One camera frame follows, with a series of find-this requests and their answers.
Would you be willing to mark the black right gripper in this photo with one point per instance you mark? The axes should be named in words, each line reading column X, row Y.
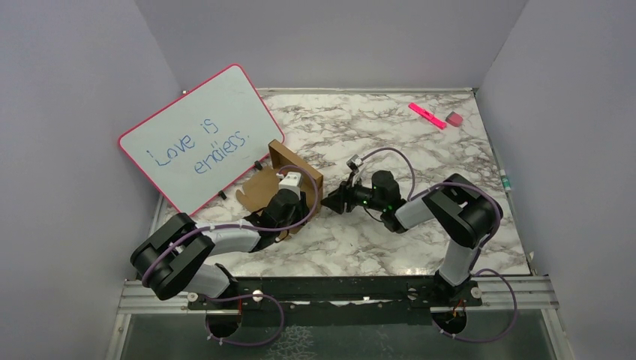
column 335, row 200

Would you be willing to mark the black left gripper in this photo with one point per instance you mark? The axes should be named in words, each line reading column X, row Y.
column 302, row 208

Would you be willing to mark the brown cardboard box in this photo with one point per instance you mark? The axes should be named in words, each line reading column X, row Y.
column 258, row 190

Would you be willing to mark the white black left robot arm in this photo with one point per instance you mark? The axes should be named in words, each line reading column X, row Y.
column 172, row 259

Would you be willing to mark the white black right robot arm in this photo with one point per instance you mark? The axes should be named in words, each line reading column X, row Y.
column 469, row 216

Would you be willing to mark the pink framed whiteboard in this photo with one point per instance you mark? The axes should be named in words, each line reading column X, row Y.
column 204, row 141

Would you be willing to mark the pink highlighter marker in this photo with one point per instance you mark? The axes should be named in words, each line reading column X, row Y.
column 429, row 116

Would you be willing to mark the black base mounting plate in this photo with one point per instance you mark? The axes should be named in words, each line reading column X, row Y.
column 268, row 302

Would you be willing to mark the pink eraser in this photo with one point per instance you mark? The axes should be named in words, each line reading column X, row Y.
column 454, row 119

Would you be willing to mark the green white marker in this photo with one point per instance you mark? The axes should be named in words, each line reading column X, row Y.
column 505, row 181

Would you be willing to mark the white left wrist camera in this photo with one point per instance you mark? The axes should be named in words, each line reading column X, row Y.
column 292, row 181

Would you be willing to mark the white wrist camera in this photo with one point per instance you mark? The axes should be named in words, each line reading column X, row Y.
column 355, row 164
column 292, row 181

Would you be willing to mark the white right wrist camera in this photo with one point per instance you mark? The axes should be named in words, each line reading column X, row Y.
column 355, row 164

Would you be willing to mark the aluminium frame rail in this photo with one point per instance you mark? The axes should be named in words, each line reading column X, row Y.
column 518, row 319

